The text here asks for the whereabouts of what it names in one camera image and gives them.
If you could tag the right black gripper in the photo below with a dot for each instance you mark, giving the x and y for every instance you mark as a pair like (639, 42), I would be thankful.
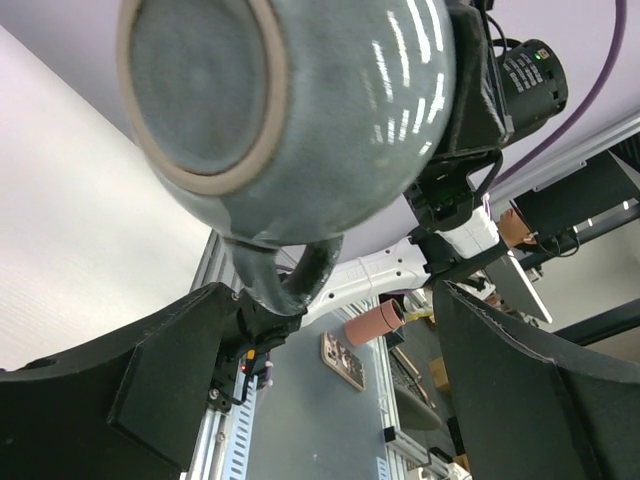
(505, 89)

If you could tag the patterned phone case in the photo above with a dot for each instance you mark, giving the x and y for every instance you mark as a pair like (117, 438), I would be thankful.
(342, 361)

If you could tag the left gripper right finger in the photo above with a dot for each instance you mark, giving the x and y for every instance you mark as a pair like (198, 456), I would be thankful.
(531, 405)

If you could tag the pink cylinder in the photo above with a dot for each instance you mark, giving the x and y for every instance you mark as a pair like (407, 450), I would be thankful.
(374, 323)

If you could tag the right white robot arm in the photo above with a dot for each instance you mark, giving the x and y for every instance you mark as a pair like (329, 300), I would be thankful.
(455, 236)

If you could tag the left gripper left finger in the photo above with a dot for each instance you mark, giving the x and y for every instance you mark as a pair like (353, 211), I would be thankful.
(126, 405)

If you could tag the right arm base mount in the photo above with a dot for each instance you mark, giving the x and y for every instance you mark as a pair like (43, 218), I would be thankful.
(250, 333)

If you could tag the grey glazed mug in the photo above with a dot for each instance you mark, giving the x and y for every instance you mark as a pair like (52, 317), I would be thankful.
(283, 124)

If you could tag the perforated cable duct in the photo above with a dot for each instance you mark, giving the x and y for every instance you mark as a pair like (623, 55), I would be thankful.
(223, 443)

